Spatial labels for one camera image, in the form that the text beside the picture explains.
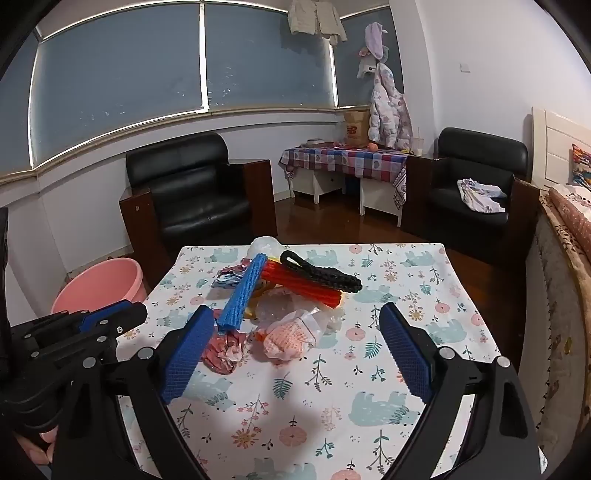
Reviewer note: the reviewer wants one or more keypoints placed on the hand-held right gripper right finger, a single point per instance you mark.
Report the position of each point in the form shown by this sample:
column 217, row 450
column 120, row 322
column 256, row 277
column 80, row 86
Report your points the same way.
column 406, row 355

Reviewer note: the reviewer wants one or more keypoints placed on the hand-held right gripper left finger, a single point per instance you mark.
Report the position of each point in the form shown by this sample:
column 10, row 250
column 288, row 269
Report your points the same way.
column 189, row 355

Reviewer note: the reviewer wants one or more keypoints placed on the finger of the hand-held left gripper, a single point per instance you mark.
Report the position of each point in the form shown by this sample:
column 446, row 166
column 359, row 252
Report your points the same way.
column 78, row 348
column 108, row 316

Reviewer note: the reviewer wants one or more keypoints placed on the pink plastic bucket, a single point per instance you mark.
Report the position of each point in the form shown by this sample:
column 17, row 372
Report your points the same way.
column 101, row 286

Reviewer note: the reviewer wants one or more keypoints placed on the maroon wrapper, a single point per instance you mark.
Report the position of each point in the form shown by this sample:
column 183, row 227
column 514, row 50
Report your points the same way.
column 221, row 350

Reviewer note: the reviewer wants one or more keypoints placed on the blue foam net sleeve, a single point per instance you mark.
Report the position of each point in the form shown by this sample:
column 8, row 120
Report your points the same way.
column 240, row 290

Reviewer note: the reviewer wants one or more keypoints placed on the colourful wrapper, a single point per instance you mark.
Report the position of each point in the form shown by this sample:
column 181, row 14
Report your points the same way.
column 228, row 277

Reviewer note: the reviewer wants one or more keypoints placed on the plastic bag with orange print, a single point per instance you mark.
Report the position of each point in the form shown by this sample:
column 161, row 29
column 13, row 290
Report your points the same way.
column 286, row 341

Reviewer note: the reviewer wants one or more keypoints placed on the clear bubble plastic wrap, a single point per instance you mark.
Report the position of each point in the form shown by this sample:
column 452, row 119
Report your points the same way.
column 281, row 304

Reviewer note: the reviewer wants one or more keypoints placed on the black foam net sleeve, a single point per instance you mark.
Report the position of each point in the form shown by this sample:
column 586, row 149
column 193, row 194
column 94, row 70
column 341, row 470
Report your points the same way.
column 332, row 275

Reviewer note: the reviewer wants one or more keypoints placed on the red foam net sleeve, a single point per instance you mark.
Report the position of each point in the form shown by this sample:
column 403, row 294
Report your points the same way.
column 304, row 286

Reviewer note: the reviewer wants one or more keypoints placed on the clear plastic bag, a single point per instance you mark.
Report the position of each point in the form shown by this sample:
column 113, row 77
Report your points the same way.
column 265, row 244

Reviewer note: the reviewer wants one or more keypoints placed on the person's left hand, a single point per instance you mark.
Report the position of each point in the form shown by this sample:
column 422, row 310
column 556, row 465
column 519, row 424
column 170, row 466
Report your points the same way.
column 39, row 445

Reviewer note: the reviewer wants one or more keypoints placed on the grey patterned mattress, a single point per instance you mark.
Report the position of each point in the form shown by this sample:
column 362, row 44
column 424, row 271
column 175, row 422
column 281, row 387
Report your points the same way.
column 535, row 300

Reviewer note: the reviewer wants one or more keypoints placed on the black leather armchair wooden sides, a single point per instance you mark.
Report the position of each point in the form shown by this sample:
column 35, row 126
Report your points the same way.
column 480, row 152
column 194, row 194

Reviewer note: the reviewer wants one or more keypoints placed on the white desk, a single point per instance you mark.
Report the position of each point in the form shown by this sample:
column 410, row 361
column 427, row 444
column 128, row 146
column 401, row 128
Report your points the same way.
column 378, row 196

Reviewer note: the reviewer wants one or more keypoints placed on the bed with floral quilt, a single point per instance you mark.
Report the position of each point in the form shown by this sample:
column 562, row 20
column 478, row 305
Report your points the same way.
column 568, row 332

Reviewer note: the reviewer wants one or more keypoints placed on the white printed cloth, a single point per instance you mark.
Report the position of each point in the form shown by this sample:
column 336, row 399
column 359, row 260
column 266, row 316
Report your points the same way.
column 480, row 196

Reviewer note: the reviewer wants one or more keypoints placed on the plastic cup with straw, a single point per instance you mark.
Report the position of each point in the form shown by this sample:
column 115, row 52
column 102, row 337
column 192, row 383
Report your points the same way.
column 418, row 146

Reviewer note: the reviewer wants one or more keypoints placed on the plaid tablecloth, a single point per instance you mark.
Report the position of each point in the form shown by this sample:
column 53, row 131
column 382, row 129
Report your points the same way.
column 332, row 159

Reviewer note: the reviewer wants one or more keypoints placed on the pink dotted quilt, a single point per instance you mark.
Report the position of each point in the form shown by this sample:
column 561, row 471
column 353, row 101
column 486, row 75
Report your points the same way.
column 572, row 207

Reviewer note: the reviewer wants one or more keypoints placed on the flat round dish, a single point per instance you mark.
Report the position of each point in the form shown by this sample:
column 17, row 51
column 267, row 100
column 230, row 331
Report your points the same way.
column 316, row 142

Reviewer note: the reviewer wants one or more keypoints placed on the brown paper bag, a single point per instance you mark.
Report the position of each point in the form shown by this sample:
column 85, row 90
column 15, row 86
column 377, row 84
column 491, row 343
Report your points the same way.
column 355, row 129

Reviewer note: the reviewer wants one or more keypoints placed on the white floral puffer jacket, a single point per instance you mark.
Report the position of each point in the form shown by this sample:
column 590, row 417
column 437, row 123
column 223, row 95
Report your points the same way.
column 388, row 110

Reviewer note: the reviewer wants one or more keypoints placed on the large curved window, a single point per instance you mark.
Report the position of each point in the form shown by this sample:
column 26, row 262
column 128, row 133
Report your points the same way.
column 120, row 69

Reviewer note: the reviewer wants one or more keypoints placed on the colourful striped pillow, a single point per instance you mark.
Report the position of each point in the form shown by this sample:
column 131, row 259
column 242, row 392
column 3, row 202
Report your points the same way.
column 582, row 166

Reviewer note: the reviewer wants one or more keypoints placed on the cream wooden headboard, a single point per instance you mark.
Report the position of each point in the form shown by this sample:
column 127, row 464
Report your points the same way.
column 554, row 138

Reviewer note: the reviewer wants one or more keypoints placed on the white cap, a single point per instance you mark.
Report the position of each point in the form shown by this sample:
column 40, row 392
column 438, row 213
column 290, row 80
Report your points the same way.
column 366, row 67

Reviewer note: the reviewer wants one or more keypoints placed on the purple plush hat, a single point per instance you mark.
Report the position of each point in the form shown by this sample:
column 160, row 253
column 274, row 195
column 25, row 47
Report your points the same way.
column 374, row 39

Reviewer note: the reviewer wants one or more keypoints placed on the cream hanging jacket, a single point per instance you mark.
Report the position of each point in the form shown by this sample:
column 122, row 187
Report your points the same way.
column 323, row 18

